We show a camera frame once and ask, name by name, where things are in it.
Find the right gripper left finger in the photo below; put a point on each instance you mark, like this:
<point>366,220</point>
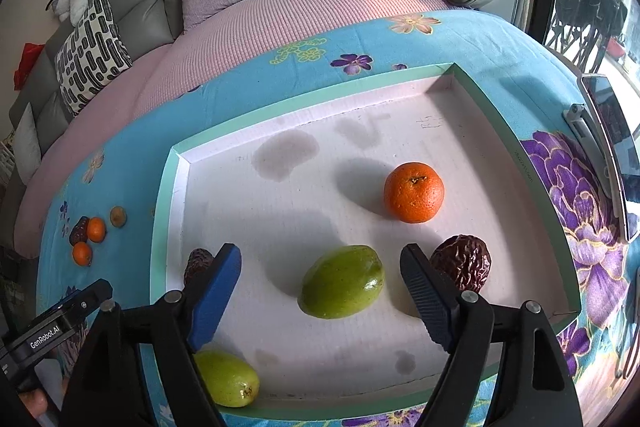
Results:
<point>176,326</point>

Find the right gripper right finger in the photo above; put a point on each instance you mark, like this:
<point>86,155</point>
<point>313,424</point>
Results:
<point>533,386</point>

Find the orange mandarin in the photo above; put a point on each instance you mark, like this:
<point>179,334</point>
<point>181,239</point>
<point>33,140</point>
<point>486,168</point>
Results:
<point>414,193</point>
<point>82,254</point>
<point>96,230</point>

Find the large green jujube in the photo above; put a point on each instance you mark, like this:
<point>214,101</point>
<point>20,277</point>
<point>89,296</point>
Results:
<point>230,381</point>

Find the dark red date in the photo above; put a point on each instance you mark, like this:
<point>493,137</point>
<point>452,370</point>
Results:
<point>79,233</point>
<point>198,262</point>
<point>465,259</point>

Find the dark red date front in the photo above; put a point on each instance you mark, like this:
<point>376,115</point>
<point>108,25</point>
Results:
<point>198,262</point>

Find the brown kiwi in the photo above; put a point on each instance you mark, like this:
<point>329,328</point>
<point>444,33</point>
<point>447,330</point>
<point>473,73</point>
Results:
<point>118,217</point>

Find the person left hand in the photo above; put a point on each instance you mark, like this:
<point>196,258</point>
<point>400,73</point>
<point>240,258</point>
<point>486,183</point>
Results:
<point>41,406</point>

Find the blue floral tablecloth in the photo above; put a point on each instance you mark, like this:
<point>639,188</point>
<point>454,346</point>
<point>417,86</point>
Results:
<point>116,147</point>

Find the light grey pillow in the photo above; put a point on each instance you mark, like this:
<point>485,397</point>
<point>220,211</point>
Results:
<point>26,147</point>

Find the smartphone on stand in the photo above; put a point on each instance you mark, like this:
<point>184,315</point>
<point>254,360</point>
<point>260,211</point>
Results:
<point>606,125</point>

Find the teal white cardboard tray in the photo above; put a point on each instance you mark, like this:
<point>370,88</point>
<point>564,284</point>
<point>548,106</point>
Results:
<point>293,181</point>

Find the red bag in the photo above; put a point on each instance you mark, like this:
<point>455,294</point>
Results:
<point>29,57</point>

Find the black white patterned pillow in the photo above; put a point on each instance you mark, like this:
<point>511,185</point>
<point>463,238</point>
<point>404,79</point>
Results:
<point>91,57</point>

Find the pink sofa cover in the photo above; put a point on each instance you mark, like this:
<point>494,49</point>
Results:
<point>228,39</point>

